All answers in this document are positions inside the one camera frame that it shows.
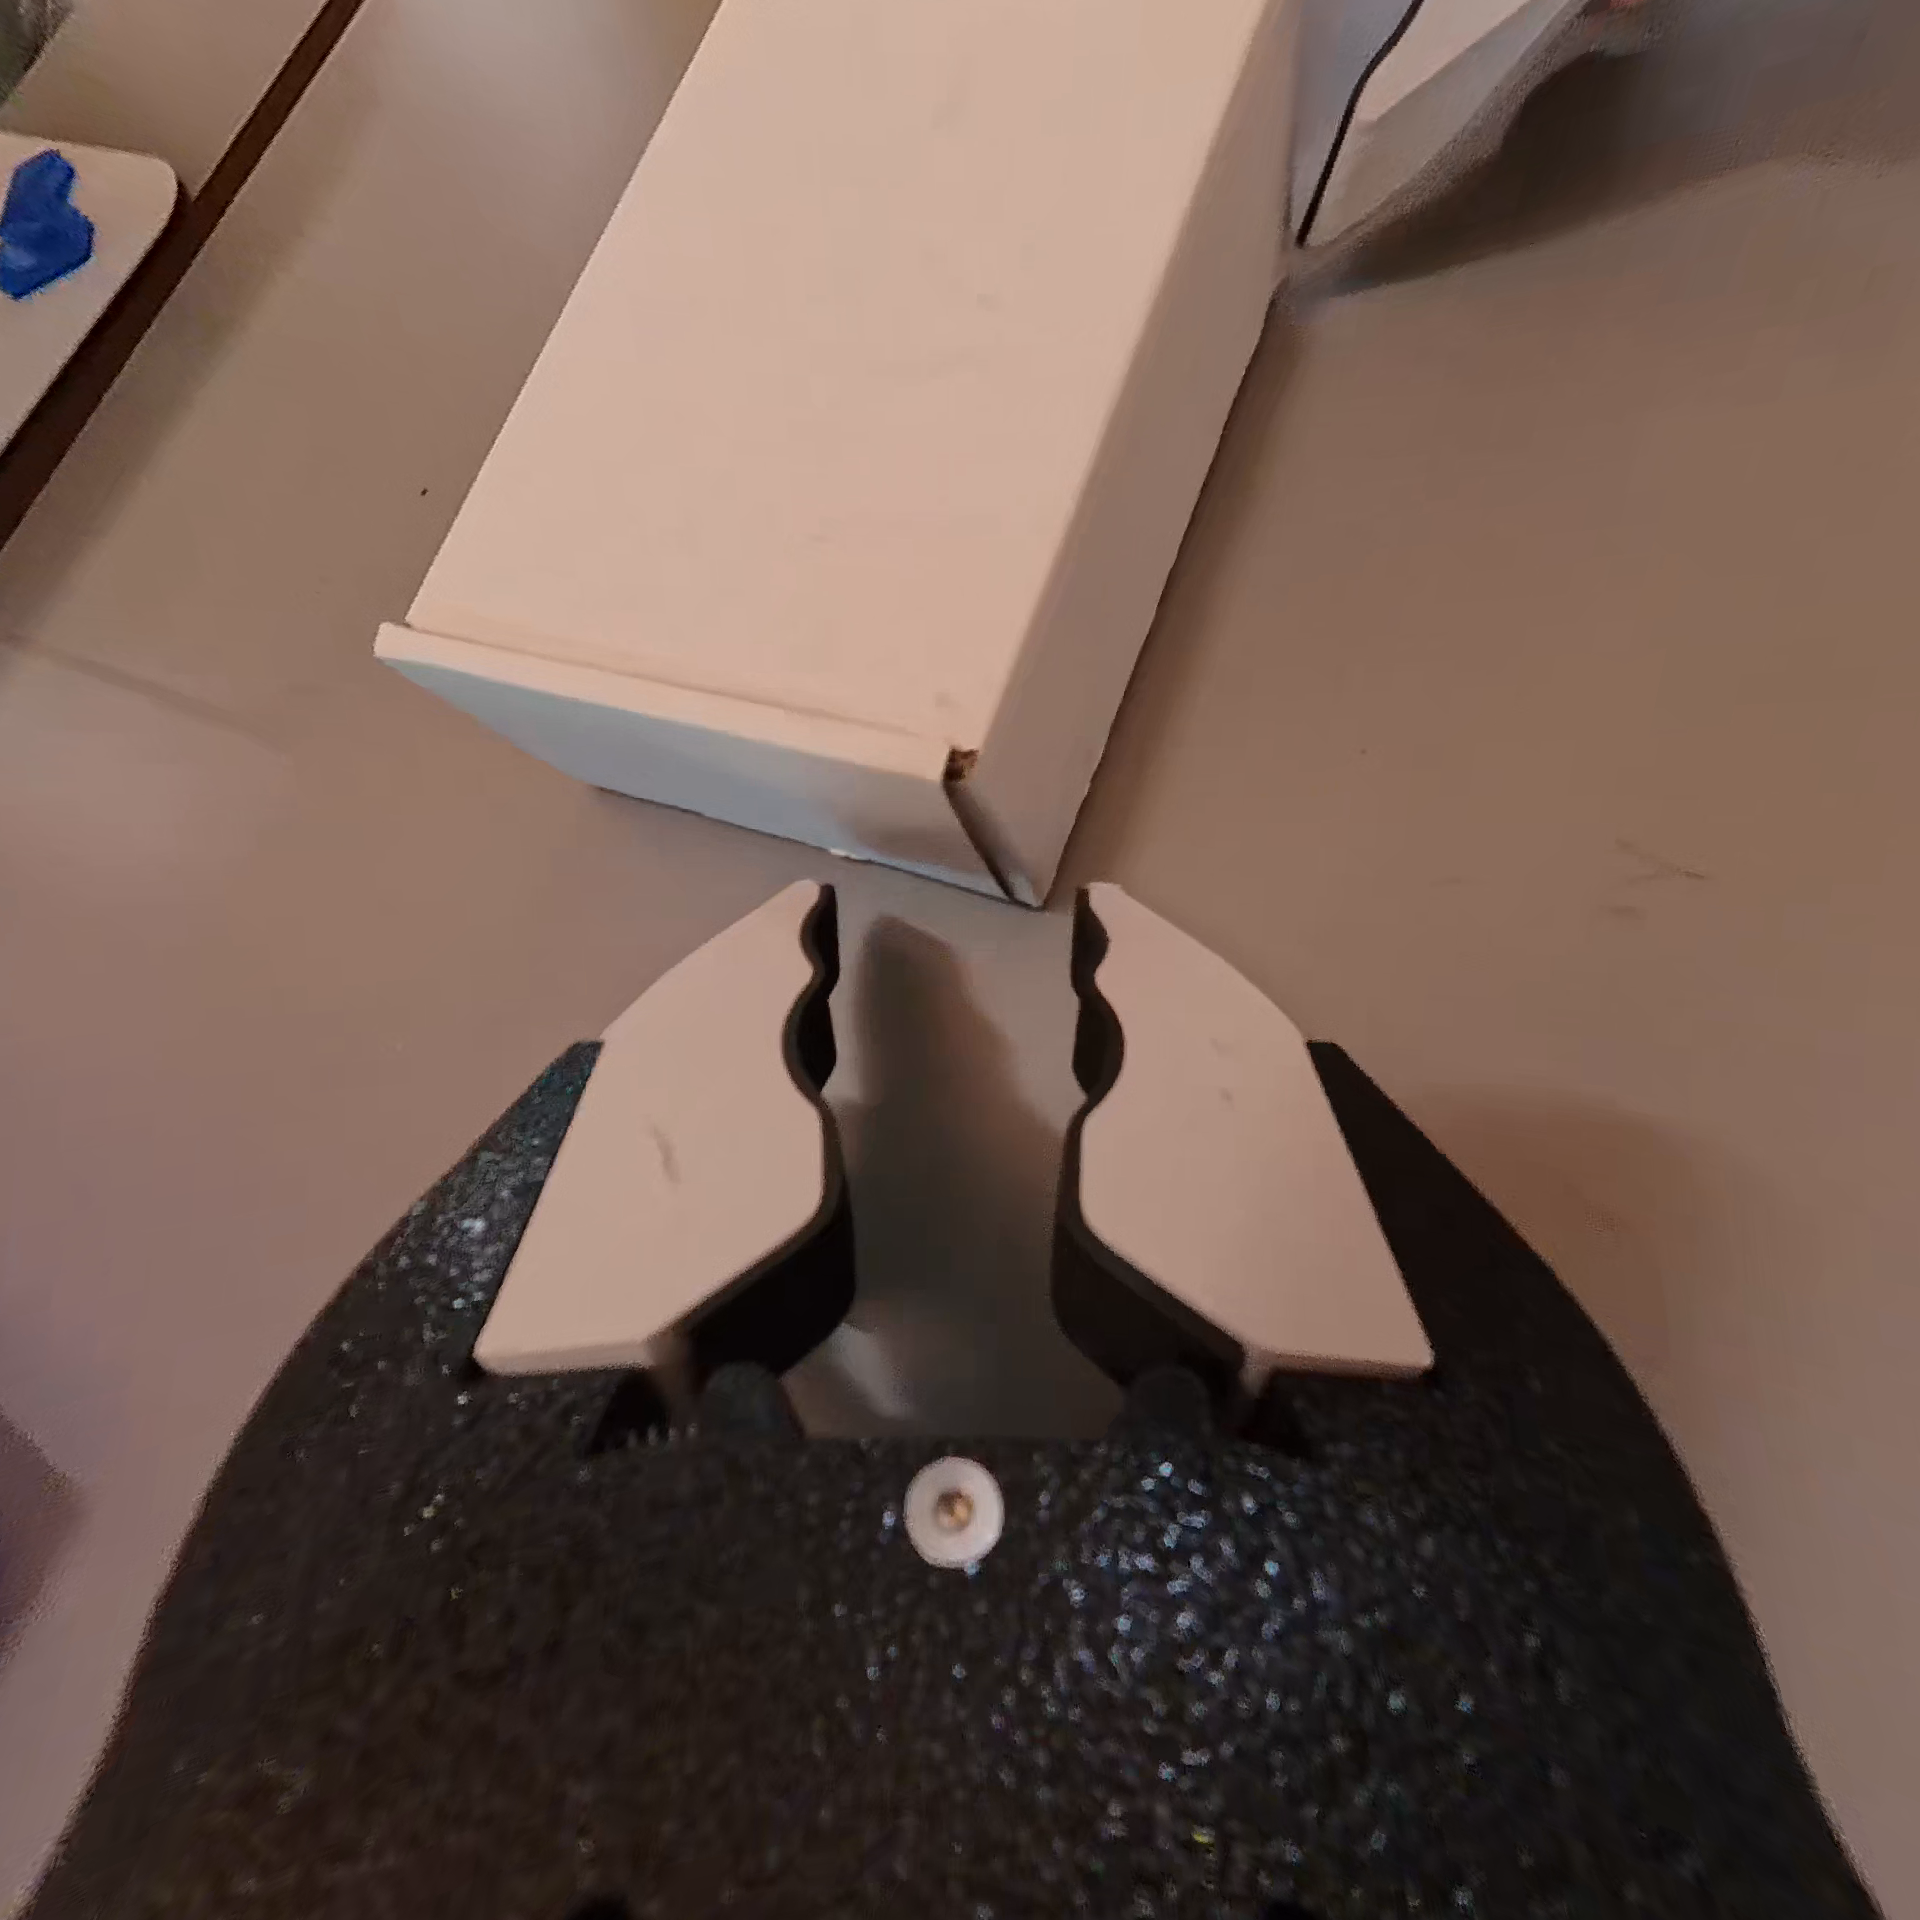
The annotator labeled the white rounded table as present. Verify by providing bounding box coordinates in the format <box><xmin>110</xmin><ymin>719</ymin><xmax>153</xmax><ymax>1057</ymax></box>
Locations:
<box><xmin>0</xmin><ymin>130</ymin><xmax>183</xmax><ymax>452</ymax></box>

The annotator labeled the black cable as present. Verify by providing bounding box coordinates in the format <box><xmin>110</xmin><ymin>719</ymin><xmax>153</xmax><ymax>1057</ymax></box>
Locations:
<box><xmin>1295</xmin><ymin>0</ymin><xmax>1429</xmax><ymax>252</ymax></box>

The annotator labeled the blue plastic object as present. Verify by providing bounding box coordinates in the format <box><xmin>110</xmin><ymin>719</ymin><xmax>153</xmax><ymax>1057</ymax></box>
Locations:
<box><xmin>0</xmin><ymin>147</ymin><xmax>95</xmax><ymax>302</ymax></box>

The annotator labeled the white cloth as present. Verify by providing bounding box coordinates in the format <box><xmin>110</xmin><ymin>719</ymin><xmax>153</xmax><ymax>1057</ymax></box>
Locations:
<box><xmin>1295</xmin><ymin>0</ymin><xmax>1659</xmax><ymax>292</ymax></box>

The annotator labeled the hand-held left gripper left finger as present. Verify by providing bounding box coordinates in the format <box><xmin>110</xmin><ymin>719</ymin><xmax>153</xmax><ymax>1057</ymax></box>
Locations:
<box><xmin>473</xmin><ymin>880</ymin><xmax>860</xmax><ymax>1382</ymax></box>

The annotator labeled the white cardboard box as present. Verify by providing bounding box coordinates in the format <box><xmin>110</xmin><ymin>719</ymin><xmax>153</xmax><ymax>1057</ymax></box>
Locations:
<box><xmin>372</xmin><ymin>0</ymin><xmax>1309</xmax><ymax>909</ymax></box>

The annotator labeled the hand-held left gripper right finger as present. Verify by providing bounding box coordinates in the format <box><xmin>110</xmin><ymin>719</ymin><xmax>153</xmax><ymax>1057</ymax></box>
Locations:
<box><xmin>1049</xmin><ymin>880</ymin><xmax>1437</xmax><ymax>1386</ymax></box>

